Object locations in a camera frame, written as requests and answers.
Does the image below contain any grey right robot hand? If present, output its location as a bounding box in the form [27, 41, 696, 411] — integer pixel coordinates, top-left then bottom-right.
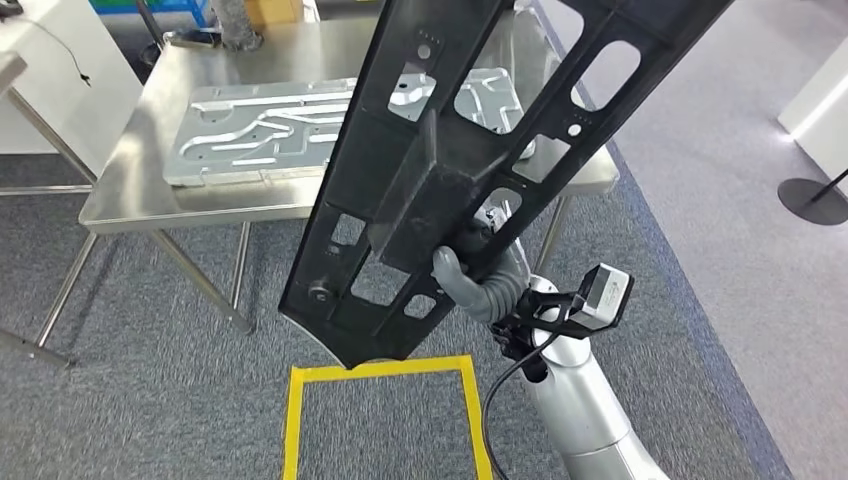
[431, 197, 515, 314]

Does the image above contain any long black plastic part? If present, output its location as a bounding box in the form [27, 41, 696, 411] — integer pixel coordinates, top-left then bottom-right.
[278, 0, 737, 371]

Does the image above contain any stainless steel workbench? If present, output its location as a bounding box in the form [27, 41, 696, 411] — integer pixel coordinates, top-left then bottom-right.
[0, 13, 621, 369]

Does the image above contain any grooved aluminium plate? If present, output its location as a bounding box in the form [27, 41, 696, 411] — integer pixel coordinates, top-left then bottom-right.
[162, 66, 538, 190]

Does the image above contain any cardboard box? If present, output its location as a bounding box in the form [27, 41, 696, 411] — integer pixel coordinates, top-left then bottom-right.
[243, 0, 319, 28]

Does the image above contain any grey fuzzy column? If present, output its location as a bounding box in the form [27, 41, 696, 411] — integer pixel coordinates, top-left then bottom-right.
[210, 0, 264, 53]

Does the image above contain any black stanchion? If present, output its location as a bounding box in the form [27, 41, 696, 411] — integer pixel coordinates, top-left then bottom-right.
[776, 168, 848, 228]

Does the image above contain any white partition block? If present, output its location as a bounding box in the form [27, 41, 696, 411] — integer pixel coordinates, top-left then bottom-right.
[778, 36, 848, 198]

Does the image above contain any white cabinet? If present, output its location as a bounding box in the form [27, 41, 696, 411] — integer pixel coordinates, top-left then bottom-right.
[0, 0, 144, 158]

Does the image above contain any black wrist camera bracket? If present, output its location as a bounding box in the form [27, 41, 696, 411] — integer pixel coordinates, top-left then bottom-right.
[490, 286, 584, 364]

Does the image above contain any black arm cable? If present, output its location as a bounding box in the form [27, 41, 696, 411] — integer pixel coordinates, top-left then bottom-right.
[481, 331, 564, 480]

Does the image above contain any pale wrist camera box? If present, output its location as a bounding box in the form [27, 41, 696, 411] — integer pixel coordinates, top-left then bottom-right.
[568, 262, 635, 333]

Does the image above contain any black plug cable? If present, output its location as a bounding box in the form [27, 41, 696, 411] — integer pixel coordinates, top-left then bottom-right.
[0, 13, 93, 88]

